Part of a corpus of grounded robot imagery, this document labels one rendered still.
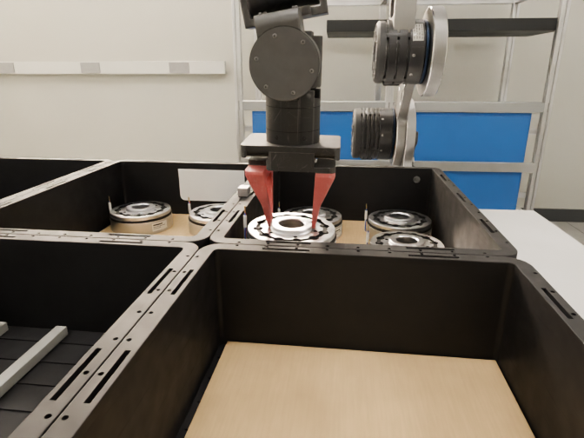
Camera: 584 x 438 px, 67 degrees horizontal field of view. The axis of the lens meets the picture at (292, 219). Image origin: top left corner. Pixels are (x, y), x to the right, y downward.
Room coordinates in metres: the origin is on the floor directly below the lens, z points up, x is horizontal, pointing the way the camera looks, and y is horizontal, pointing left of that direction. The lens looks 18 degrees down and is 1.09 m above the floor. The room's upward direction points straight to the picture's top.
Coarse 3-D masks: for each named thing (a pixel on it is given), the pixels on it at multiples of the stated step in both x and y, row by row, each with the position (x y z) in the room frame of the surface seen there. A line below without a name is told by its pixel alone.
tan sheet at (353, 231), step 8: (344, 224) 0.74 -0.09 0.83; (352, 224) 0.74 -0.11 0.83; (360, 224) 0.74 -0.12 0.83; (344, 232) 0.70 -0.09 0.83; (352, 232) 0.70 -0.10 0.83; (360, 232) 0.70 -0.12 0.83; (336, 240) 0.67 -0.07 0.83; (344, 240) 0.67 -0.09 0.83; (352, 240) 0.67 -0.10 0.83; (360, 240) 0.67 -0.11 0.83; (368, 240) 0.67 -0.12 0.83
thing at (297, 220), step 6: (282, 216) 0.50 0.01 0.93; (288, 216) 0.50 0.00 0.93; (294, 216) 0.50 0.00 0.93; (276, 222) 0.48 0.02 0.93; (282, 222) 0.49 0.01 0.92; (288, 222) 0.49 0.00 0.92; (294, 222) 0.49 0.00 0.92; (300, 222) 0.49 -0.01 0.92; (306, 222) 0.48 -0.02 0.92; (270, 228) 0.47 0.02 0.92; (276, 228) 0.46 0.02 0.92; (282, 228) 0.46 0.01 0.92; (288, 228) 0.46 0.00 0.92; (300, 228) 0.46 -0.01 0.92; (306, 228) 0.46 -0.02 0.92; (282, 234) 0.45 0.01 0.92; (288, 234) 0.45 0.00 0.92; (294, 234) 0.45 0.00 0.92; (300, 234) 0.45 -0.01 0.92
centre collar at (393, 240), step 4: (392, 236) 0.58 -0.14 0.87; (396, 236) 0.58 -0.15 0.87; (400, 236) 0.59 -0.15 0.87; (404, 236) 0.59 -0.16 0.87; (408, 236) 0.59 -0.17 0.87; (412, 236) 0.58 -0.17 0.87; (416, 236) 0.58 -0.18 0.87; (392, 240) 0.57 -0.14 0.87; (396, 240) 0.58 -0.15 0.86; (400, 240) 0.59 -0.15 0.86; (408, 240) 0.59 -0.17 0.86; (412, 240) 0.58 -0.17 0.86; (416, 240) 0.58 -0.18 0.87; (420, 240) 0.57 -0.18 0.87; (392, 244) 0.56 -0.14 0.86; (396, 244) 0.56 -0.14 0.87; (400, 244) 0.55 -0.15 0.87; (404, 244) 0.55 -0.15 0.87; (408, 244) 0.55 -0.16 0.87; (412, 244) 0.55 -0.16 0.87; (416, 244) 0.55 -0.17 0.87; (420, 244) 0.55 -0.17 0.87; (424, 244) 0.57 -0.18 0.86
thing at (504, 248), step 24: (336, 168) 0.77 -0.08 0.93; (360, 168) 0.77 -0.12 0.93; (384, 168) 0.76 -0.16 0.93; (408, 168) 0.76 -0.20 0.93; (432, 168) 0.76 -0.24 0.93; (456, 192) 0.59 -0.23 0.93; (240, 216) 0.49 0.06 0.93; (480, 216) 0.48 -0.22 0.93; (216, 240) 0.41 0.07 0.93; (240, 240) 0.41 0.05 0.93; (264, 240) 0.41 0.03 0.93; (504, 240) 0.41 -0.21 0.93
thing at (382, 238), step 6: (378, 234) 0.61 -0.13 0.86; (384, 234) 0.61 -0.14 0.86; (390, 234) 0.61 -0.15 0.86; (396, 234) 0.61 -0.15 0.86; (414, 234) 0.61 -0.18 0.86; (420, 234) 0.61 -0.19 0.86; (372, 240) 0.58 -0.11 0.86; (378, 240) 0.59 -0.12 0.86; (384, 240) 0.58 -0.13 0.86; (426, 240) 0.58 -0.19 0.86; (432, 240) 0.59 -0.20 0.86; (438, 240) 0.58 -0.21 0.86; (426, 246) 0.56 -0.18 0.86; (432, 246) 0.56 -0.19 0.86; (438, 246) 0.56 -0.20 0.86
